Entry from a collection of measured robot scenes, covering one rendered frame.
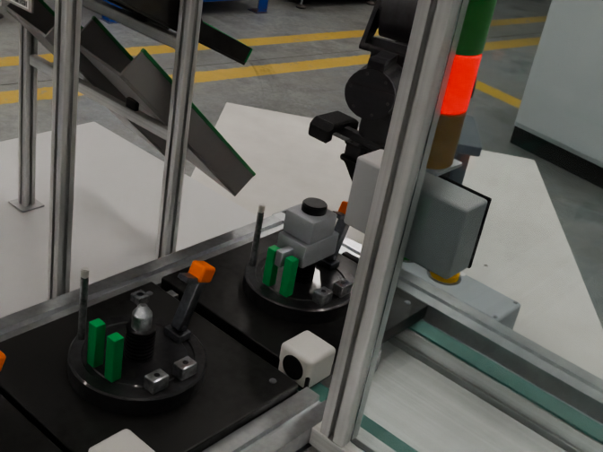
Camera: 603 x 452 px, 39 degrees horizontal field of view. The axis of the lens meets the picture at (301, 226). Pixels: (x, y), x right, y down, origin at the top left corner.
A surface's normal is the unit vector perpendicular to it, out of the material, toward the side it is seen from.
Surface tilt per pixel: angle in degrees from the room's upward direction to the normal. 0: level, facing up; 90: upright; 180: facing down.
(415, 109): 90
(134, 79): 90
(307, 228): 90
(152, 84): 90
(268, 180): 0
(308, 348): 0
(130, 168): 0
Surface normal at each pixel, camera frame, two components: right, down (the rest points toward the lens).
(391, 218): -0.65, 0.26
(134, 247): 0.16, -0.87
